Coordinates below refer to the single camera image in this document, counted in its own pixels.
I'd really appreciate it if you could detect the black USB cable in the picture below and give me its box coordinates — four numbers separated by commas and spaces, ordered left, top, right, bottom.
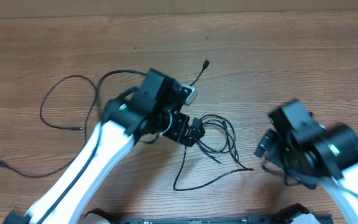
0, 75, 99, 179
172, 58, 255, 192

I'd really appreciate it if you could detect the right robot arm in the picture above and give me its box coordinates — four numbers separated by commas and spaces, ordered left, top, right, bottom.
254, 99, 358, 223

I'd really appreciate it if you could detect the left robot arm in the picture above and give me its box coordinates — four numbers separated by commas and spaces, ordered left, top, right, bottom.
4, 68, 204, 223

